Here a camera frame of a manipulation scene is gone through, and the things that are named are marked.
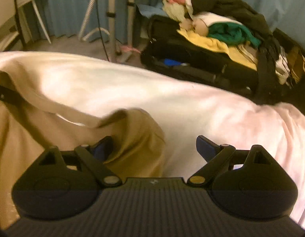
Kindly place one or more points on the garment steamer stand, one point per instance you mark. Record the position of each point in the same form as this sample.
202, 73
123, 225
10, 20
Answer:
115, 54

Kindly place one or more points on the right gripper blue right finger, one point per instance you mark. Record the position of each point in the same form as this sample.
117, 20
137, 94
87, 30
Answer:
216, 157

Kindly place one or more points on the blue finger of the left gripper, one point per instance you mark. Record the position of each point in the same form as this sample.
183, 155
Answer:
8, 95

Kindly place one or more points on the pastel tie-dye duvet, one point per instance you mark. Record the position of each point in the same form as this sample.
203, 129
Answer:
184, 110

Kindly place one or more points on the black suitcase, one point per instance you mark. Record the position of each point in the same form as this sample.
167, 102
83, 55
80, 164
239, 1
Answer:
171, 54

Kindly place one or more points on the tan t-shirt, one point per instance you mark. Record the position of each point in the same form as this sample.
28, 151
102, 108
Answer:
33, 123

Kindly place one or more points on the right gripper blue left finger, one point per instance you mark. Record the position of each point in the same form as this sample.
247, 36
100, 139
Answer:
93, 158

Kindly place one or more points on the pile of clothes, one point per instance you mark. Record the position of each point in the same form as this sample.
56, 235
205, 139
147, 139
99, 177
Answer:
232, 27

